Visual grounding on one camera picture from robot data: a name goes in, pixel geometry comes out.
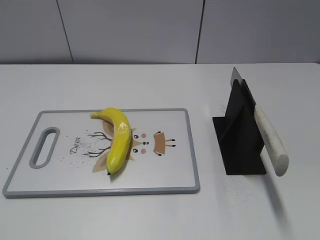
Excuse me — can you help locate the knife with white handle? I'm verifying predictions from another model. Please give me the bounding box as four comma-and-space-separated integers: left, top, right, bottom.
230, 67, 290, 177

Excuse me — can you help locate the black knife stand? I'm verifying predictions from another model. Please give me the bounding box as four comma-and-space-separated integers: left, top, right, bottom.
212, 79, 266, 176

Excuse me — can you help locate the yellow plastic banana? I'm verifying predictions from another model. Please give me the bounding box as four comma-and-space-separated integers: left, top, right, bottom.
90, 107, 132, 176

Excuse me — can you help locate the white grey-rimmed cutting board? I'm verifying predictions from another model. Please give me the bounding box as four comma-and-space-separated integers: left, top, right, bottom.
2, 108, 200, 198

